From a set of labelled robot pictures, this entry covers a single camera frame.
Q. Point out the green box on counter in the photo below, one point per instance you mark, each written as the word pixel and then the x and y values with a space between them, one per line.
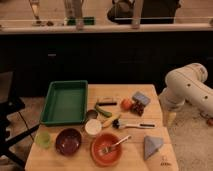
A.
pixel 84 20

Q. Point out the blue sponge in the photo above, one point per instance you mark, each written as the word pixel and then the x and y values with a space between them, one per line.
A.
pixel 138 96

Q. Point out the orange bowl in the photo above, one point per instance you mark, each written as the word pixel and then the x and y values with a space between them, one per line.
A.
pixel 101 141

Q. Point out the white cup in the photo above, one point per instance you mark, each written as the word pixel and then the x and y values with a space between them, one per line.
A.
pixel 93 127

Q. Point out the orange toy fruit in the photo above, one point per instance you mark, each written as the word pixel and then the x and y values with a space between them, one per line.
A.
pixel 126 104

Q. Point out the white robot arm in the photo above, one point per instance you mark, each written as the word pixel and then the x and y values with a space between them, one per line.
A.
pixel 186 84

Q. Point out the grey folded cloth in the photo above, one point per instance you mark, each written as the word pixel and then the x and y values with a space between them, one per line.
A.
pixel 152 145

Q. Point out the dark purple grapes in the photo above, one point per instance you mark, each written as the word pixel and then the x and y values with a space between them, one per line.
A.
pixel 138 108

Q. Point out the green cucumber toy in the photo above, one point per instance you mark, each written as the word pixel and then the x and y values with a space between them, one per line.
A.
pixel 103 112

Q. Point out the small metal cup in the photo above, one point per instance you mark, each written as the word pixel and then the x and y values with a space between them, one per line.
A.
pixel 91 114

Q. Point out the person in dark clothes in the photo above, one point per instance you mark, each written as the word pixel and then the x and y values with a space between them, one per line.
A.
pixel 153 11

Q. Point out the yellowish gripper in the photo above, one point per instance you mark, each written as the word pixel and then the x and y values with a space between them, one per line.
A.
pixel 170 118

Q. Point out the purple bowl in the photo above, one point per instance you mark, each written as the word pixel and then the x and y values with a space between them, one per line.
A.
pixel 68 142

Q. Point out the green plastic tray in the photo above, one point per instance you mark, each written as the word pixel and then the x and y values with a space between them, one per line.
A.
pixel 65 103

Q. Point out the black handled tool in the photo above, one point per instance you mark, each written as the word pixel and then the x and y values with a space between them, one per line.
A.
pixel 106 102

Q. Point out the light green cup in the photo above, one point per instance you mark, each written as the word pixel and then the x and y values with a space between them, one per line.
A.
pixel 43 139

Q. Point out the black white dish brush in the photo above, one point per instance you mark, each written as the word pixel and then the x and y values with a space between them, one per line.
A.
pixel 118 124

